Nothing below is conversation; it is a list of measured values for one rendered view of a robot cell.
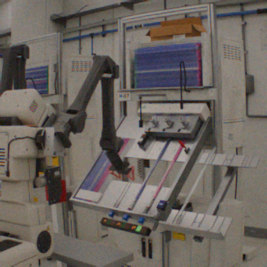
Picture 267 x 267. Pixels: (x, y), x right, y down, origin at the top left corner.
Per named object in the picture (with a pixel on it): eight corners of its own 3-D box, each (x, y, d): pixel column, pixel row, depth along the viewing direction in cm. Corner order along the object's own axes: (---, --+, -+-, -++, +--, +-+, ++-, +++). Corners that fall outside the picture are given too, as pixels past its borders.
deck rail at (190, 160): (162, 224, 230) (157, 218, 226) (159, 224, 231) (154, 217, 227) (215, 123, 265) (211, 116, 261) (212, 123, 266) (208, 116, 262)
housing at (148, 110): (210, 129, 265) (200, 112, 256) (146, 127, 295) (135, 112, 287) (215, 119, 269) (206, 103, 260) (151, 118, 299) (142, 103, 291)
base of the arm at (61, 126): (39, 131, 175) (62, 131, 170) (49, 118, 181) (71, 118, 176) (48, 147, 181) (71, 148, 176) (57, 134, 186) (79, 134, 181)
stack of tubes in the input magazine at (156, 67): (199, 86, 257) (198, 41, 255) (133, 88, 289) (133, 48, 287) (211, 86, 267) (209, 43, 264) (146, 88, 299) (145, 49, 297)
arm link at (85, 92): (93, 48, 205) (112, 48, 201) (101, 67, 216) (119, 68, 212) (54, 123, 182) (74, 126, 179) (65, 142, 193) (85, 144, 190)
